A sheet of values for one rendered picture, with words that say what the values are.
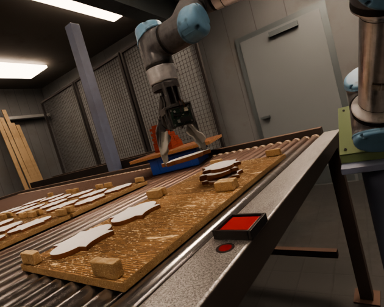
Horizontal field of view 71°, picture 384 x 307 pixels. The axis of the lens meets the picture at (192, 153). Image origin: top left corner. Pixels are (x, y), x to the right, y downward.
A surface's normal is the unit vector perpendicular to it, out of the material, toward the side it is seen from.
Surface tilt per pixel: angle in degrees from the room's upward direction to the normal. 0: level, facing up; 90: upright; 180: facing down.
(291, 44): 90
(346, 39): 90
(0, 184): 90
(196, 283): 0
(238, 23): 90
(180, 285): 0
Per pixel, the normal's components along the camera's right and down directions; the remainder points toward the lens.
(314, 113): -0.51, 0.21
